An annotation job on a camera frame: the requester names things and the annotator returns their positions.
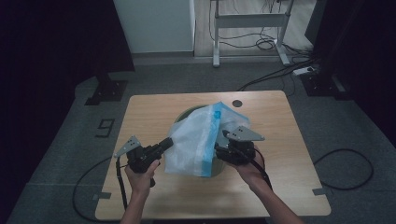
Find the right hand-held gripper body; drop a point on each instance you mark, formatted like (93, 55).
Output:
(239, 151)

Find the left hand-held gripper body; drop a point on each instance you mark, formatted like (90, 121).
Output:
(141, 158)

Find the green plastic bucket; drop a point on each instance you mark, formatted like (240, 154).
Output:
(218, 168)

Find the white plastic bag blue band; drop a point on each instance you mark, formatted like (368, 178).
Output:
(193, 143)

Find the person's left hand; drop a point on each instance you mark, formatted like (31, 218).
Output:
(140, 183)

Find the person's right hand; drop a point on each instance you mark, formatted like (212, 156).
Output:
(250, 174)

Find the dark round table grommet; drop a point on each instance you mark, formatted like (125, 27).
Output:
(237, 103)

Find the grey tape piece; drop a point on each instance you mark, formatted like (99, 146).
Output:
(319, 191)
(102, 195)

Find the black stand base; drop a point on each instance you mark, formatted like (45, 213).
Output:
(109, 90)
(317, 85)

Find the white power strip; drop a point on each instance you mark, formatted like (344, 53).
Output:
(302, 71)

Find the white cabinet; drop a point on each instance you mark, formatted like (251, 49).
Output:
(155, 25)

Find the dark curtain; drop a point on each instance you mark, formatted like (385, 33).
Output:
(358, 46)
(46, 46)

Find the white metal desk frame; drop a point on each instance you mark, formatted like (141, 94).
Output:
(249, 20)

